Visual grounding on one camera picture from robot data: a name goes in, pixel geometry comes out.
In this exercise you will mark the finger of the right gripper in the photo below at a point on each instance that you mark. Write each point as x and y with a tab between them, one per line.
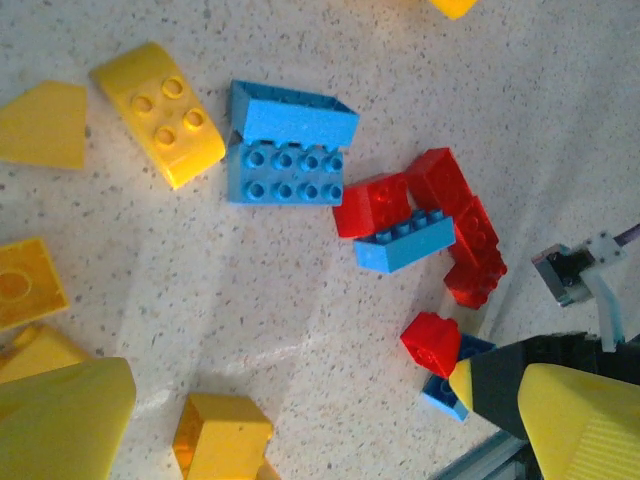
495	385

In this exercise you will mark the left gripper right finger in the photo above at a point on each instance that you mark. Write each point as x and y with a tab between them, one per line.
585	430

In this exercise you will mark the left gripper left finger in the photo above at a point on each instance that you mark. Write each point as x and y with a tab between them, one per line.
60	425

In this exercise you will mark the blue eight-stud lego brick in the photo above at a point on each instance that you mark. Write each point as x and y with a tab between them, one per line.
445	397
295	122
400	250
285	175

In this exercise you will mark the small red sloped lego brick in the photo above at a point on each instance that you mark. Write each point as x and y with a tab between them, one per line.
430	342

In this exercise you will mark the yellow sloped lego brick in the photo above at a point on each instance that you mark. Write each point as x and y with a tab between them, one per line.
42	125

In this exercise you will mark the yellow curved four-stud lego brick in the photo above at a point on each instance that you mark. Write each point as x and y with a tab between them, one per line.
160	115

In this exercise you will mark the yellow plastic bin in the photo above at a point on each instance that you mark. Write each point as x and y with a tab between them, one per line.
452	6

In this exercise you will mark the aluminium frame rail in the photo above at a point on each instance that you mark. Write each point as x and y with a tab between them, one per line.
490	460

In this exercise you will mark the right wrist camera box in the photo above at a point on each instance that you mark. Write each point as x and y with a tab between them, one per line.
565	272

